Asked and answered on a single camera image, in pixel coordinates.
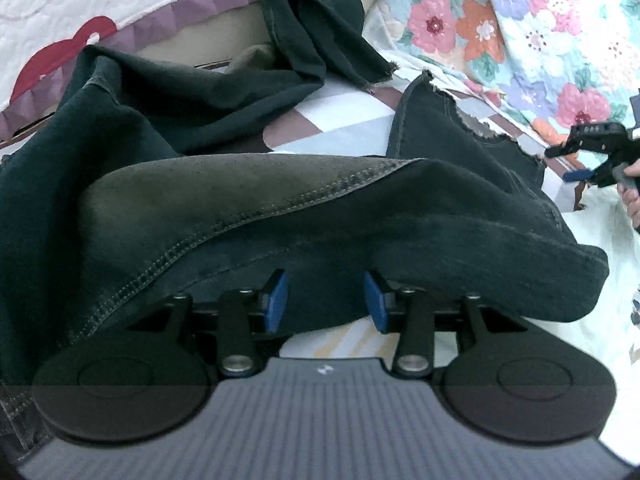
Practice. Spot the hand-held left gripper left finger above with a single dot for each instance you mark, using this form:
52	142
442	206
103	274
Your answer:
276	302

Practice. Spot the dark denim jeans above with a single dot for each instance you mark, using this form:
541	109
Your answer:
310	220

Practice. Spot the checked bed mat brown border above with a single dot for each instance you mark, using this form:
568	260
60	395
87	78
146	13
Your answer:
330	120

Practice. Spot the person's right hand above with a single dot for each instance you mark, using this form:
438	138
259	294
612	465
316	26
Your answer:
633	195

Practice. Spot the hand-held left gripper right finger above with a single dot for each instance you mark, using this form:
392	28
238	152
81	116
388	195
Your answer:
375	302

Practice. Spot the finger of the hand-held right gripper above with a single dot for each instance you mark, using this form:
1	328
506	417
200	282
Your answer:
580	176
561	150

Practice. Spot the floral patchwork quilt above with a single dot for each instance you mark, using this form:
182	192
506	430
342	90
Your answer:
520	35

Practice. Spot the white bear-print quilt purple ruffle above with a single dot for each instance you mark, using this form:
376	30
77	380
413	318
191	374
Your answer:
75	5

